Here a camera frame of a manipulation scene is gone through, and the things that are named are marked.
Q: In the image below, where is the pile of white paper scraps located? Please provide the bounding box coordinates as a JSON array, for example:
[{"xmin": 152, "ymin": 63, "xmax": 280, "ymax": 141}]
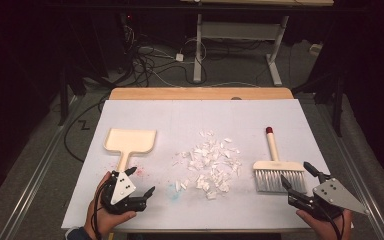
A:
[{"xmin": 172, "ymin": 130, "xmax": 243, "ymax": 201}]

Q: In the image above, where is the white metal desk frame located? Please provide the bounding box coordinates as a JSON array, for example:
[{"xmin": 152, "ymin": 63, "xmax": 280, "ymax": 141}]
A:
[{"xmin": 179, "ymin": 0, "xmax": 335, "ymax": 87}]

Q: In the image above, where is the wooden table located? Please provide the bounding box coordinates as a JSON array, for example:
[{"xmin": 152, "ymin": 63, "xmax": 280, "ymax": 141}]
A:
[{"xmin": 108, "ymin": 86, "xmax": 315, "ymax": 234}]

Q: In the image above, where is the white table cover sheet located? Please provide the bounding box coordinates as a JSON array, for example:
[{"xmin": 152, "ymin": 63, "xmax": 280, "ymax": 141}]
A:
[{"xmin": 61, "ymin": 98, "xmax": 332, "ymax": 232}]

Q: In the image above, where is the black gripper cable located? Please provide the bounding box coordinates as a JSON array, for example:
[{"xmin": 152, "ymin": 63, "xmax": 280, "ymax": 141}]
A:
[
  {"xmin": 324, "ymin": 212, "xmax": 346, "ymax": 240},
  {"xmin": 91, "ymin": 184, "xmax": 105, "ymax": 240}
]

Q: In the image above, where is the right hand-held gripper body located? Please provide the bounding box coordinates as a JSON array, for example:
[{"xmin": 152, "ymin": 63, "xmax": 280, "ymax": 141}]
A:
[{"xmin": 287, "ymin": 177, "xmax": 370, "ymax": 222}]

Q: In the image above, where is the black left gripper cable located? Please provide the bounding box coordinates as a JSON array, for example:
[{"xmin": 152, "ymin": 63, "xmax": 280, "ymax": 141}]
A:
[{"xmin": 91, "ymin": 184, "xmax": 105, "ymax": 240}]

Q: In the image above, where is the cream brush with red cap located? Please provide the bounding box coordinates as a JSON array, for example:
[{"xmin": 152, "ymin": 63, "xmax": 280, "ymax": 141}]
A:
[{"xmin": 252, "ymin": 126, "xmax": 308, "ymax": 195}]

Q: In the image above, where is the person's left hand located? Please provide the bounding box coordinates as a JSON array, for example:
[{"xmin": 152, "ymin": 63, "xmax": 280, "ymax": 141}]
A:
[{"xmin": 83, "ymin": 171, "xmax": 138, "ymax": 240}]

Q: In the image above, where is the person's right hand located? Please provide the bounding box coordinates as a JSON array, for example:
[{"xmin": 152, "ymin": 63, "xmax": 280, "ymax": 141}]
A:
[{"xmin": 296, "ymin": 208, "xmax": 353, "ymax": 240}]

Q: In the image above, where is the bundle of floor cables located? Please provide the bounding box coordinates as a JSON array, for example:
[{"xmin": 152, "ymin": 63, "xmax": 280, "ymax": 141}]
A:
[{"xmin": 121, "ymin": 13, "xmax": 209, "ymax": 88}]

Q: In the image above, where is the metal floor rail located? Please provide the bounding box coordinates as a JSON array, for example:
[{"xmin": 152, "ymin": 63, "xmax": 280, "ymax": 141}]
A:
[
  {"xmin": 0, "ymin": 95, "xmax": 83, "ymax": 240},
  {"xmin": 298, "ymin": 94, "xmax": 384, "ymax": 240}
]

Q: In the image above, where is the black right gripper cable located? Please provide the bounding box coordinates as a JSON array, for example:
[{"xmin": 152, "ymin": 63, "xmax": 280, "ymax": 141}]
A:
[{"xmin": 324, "ymin": 212, "xmax": 346, "ymax": 240}]

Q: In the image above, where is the small white box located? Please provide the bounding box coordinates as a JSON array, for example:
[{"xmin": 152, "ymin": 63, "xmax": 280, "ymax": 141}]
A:
[{"xmin": 309, "ymin": 42, "xmax": 323, "ymax": 57}]

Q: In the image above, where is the black floor cable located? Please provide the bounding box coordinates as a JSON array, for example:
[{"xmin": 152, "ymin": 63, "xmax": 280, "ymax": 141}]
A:
[{"xmin": 62, "ymin": 94, "xmax": 112, "ymax": 164}]

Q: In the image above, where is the cream plastic dustpan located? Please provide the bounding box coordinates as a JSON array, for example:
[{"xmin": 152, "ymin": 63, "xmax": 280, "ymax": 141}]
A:
[{"xmin": 103, "ymin": 127, "xmax": 158, "ymax": 174}]

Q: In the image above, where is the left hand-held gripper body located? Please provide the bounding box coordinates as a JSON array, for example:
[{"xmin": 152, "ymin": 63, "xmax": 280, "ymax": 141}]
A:
[{"xmin": 99, "ymin": 169, "xmax": 147, "ymax": 215}]

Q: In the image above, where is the black stand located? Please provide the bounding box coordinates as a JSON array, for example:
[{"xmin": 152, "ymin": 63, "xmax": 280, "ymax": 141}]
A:
[
  {"xmin": 57, "ymin": 64, "xmax": 88, "ymax": 127},
  {"xmin": 292, "ymin": 74, "xmax": 345, "ymax": 138}
]

